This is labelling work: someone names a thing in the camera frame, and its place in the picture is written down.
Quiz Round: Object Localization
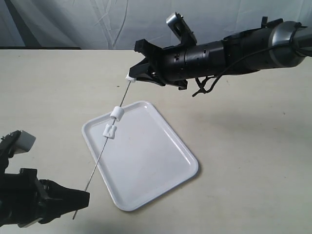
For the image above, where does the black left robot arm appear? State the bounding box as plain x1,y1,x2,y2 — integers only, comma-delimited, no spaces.
0,168,90,228

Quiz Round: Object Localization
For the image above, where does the grey wrinkled backdrop cloth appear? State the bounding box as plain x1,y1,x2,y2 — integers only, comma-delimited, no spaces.
0,0,312,50

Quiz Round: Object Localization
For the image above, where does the white marshmallow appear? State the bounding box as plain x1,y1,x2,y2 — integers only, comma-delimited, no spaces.
110,106,124,122
125,74,137,83
102,124,117,139

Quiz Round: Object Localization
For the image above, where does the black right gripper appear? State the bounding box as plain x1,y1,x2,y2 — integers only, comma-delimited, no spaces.
129,39,188,90

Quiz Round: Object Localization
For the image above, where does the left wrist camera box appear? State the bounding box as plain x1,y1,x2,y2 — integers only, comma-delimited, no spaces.
0,130,36,159

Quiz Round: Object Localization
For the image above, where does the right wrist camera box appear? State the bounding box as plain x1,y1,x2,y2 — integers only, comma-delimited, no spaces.
166,12,197,46

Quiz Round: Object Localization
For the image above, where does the white plastic tray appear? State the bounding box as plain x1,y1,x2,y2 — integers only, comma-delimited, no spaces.
82,101,198,212

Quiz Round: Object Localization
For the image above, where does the thin metal skewer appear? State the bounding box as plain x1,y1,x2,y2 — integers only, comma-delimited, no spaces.
72,81,131,220

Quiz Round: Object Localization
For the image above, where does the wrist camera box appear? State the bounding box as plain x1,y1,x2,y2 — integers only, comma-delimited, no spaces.
0,130,36,159
166,12,197,46

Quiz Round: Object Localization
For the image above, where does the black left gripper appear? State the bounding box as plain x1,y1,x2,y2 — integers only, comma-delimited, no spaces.
0,168,90,227

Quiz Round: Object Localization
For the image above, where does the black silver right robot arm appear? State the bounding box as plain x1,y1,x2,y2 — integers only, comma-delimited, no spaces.
129,19,312,94

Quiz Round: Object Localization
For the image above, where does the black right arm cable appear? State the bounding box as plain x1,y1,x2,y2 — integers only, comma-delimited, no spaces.
192,41,312,98

